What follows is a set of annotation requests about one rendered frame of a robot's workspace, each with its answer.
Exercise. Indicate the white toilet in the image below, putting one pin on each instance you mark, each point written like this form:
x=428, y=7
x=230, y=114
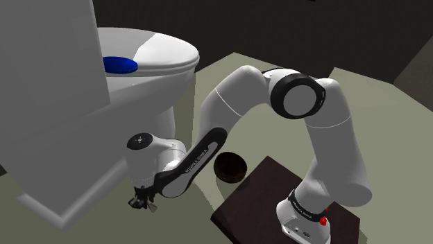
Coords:
x=50, y=118

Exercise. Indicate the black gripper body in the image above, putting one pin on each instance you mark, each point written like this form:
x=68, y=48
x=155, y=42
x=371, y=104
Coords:
x=142, y=195

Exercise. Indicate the blue round disc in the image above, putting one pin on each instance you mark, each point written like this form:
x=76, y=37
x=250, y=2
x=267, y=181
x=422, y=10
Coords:
x=119, y=65

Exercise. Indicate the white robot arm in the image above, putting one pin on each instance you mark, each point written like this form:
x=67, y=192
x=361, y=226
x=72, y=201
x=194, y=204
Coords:
x=324, y=135

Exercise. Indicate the dark brown robot stand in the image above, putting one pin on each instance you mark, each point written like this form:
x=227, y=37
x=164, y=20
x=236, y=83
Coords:
x=257, y=206

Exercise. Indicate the dark brown bowl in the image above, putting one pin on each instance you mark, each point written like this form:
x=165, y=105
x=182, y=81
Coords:
x=231, y=169

